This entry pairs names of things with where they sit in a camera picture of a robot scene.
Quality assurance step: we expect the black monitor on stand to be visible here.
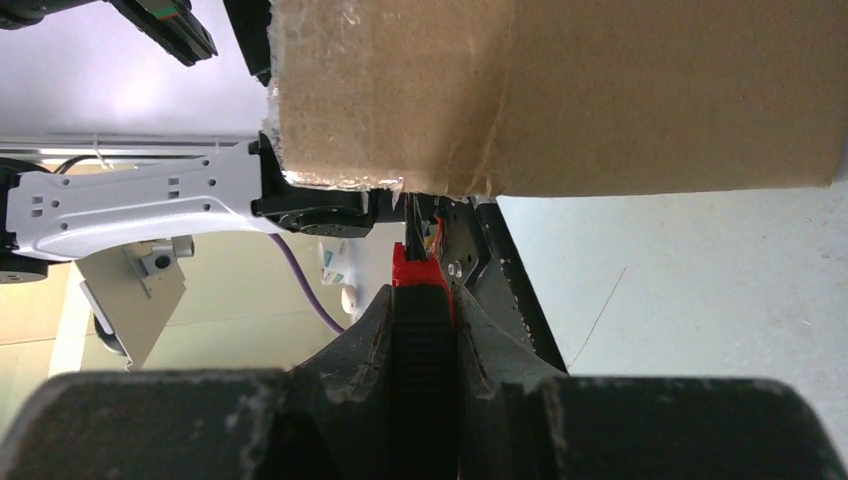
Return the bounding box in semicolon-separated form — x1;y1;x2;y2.
75;235;195;371

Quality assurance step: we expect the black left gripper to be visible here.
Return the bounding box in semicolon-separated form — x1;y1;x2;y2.
1;0;272;87

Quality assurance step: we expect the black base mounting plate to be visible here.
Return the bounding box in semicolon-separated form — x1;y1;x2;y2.
433;197;567;372

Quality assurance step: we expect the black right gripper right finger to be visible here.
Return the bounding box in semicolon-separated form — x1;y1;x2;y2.
453;288;847;479

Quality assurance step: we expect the brown cardboard express box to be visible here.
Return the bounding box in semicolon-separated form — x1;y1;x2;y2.
269;1;847;197

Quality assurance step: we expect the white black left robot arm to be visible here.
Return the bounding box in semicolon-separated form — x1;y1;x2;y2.
1;1;406;284

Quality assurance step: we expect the red black utility knife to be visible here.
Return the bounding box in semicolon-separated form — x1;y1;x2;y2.
389;194;458;479

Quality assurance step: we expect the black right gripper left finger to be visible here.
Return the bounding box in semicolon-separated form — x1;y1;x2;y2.
1;287;391;479

